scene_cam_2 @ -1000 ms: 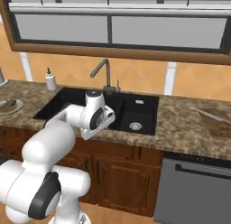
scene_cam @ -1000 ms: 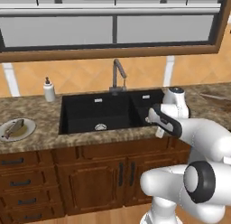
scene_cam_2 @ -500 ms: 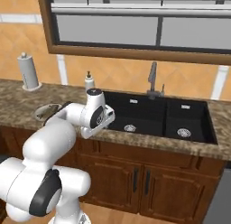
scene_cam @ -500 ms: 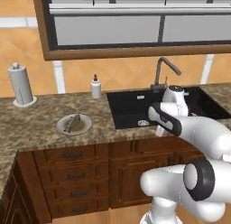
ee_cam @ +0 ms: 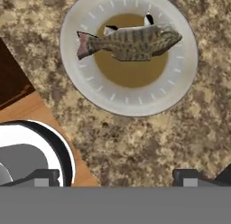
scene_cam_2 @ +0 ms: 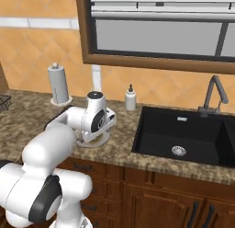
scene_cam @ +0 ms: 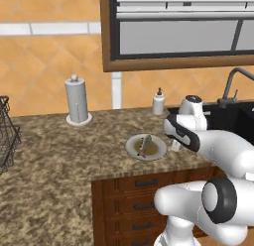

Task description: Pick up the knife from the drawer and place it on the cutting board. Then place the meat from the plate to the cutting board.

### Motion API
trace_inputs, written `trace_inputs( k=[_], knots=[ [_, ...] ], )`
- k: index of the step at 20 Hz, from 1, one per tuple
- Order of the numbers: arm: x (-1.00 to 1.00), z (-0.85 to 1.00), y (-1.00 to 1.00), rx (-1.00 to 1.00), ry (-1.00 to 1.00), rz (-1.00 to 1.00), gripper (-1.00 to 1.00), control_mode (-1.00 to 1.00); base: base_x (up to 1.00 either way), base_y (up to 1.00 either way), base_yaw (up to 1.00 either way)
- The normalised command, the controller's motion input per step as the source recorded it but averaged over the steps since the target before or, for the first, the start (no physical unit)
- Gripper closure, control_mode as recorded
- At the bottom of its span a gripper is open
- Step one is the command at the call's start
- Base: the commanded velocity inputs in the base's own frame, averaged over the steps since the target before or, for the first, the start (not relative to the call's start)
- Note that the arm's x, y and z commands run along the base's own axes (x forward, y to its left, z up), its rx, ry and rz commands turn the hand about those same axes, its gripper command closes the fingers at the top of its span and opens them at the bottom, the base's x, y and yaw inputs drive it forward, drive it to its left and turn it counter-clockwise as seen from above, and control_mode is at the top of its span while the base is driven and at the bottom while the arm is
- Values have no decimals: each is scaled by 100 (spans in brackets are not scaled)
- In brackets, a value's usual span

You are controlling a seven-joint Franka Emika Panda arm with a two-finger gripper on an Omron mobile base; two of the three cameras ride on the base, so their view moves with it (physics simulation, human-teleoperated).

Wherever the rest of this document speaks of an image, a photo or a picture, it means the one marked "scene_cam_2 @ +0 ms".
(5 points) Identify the pale yellow meat piece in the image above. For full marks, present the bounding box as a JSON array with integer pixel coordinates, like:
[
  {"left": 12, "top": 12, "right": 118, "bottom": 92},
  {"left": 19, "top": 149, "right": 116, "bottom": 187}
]
[{"left": 92, "top": 137, "right": 106, "bottom": 145}]

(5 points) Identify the black cupboard door handle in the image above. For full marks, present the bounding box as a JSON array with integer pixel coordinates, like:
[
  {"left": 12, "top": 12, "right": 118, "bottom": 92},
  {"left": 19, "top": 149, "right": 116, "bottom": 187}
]
[
  {"left": 204, "top": 204, "right": 217, "bottom": 228},
  {"left": 187, "top": 200, "right": 200, "bottom": 228}
]

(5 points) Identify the white round plate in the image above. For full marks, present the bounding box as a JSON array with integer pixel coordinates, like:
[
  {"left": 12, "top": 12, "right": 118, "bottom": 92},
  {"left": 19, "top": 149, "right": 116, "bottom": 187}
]
[{"left": 74, "top": 129, "right": 112, "bottom": 149}]

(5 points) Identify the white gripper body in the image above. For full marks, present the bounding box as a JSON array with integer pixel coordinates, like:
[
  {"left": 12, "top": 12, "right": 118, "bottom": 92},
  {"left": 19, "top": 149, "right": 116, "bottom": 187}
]
[{"left": 80, "top": 127, "right": 112, "bottom": 144}]

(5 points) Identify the black wire basket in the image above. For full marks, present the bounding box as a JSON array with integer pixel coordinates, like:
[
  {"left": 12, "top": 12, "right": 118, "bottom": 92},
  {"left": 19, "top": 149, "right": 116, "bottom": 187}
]
[{"left": 0, "top": 94, "right": 13, "bottom": 114}]

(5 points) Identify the brown wooden drawer front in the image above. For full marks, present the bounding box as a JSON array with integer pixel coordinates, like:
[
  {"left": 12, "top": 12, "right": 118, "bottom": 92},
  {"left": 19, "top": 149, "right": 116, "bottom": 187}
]
[
  {"left": 57, "top": 157, "right": 122, "bottom": 183},
  {"left": 89, "top": 177, "right": 123, "bottom": 211},
  {"left": 80, "top": 199, "right": 123, "bottom": 228}
]

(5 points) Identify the white paper towel roll holder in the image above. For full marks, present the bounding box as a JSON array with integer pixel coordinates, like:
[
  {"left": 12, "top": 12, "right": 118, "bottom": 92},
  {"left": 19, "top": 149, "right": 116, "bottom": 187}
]
[{"left": 47, "top": 62, "right": 74, "bottom": 107}]

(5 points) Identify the brown wooden cupboard door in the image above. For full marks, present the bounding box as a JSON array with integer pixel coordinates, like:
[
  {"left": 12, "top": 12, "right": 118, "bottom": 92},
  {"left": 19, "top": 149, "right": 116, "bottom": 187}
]
[
  {"left": 203, "top": 199, "right": 235, "bottom": 228},
  {"left": 122, "top": 183, "right": 207, "bottom": 228}
]

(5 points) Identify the brown framed window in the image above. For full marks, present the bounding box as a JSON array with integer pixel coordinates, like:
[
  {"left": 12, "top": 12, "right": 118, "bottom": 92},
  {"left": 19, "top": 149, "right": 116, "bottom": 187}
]
[{"left": 74, "top": 0, "right": 235, "bottom": 75}]

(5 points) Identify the white window blind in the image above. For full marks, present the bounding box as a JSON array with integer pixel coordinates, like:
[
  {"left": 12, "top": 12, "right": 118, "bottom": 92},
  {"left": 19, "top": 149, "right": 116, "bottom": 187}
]
[{"left": 89, "top": 0, "right": 235, "bottom": 23}]

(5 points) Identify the dark grey tap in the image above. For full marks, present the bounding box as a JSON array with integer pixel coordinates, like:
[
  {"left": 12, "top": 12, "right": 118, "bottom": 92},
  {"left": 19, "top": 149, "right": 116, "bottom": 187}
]
[{"left": 197, "top": 74, "right": 230, "bottom": 118}]

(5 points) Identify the brown wooden sink front panel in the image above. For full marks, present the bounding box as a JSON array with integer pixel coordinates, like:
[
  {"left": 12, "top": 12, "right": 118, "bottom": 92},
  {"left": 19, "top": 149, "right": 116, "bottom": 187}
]
[{"left": 123, "top": 166, "right": 235, "bottom": 205}]

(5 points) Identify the white soap dispenser bottle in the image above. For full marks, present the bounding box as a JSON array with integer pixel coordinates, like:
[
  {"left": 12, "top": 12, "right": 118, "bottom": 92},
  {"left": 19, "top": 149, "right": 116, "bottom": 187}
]
[{"left": 124, "top": 84, "right": 138, "bottom": 112}]

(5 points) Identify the black kitchen sink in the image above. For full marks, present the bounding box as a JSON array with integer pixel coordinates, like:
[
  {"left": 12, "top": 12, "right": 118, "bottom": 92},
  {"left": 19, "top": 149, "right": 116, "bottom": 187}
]
[{"left": 131, "top": 105, "right": 235, "bottom": 169}]

